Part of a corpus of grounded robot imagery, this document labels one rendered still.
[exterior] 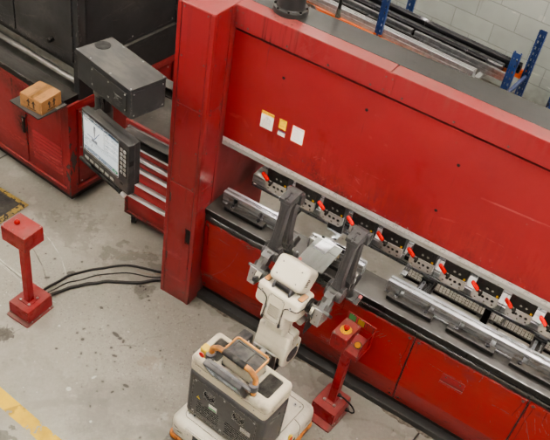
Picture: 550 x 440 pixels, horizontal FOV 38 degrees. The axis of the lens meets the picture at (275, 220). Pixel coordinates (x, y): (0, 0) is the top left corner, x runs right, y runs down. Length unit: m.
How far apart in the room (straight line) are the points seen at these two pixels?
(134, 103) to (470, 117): 1.75
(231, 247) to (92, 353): 1.17
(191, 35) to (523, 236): 2.07
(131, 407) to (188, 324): 0.78
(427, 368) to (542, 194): 1.44
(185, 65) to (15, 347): 2.22
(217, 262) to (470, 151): 2.07
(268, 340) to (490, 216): 1.41
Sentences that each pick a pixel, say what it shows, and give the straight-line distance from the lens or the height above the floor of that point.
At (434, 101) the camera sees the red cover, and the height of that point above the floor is 2.24.
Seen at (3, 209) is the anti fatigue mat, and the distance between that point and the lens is 6.51.
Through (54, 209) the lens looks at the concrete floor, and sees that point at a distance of 6.49.
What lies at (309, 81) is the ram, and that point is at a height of 2.03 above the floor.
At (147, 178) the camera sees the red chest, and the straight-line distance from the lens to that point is 5.89.
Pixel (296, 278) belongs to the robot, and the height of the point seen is 1.34.
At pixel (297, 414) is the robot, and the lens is 4.98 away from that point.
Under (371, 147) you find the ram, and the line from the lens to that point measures 4.40.
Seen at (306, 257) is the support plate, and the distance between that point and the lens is 4.83.
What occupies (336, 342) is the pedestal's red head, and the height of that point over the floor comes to 0.72.
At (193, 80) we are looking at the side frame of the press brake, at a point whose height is 1.85.
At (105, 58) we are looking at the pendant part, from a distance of 4.58.
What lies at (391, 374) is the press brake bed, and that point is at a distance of 5.20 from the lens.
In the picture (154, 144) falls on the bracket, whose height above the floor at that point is 1.21.
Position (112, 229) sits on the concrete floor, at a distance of 6.32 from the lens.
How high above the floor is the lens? 4.34
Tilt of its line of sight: 42 degrees down
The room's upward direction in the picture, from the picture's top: 11 degrees clockwise
